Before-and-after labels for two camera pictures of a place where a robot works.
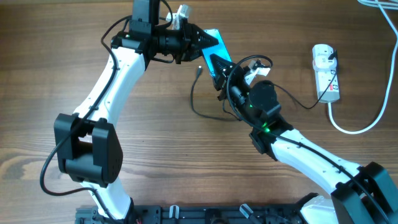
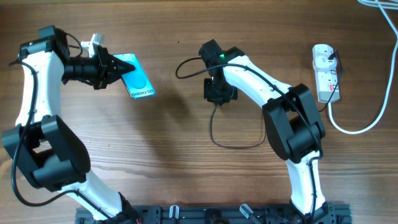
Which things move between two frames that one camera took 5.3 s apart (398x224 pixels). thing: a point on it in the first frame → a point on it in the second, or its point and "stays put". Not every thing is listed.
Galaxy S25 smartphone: x=220 y=49 → x=137 y=82
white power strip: x=325 y=65 stays put
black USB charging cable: x=274 y=86 → x=265 y=121
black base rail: x=198 y=214 stays put
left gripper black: x=190 y=40 → x=107 y=74
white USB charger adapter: x=325 y=61 stays put
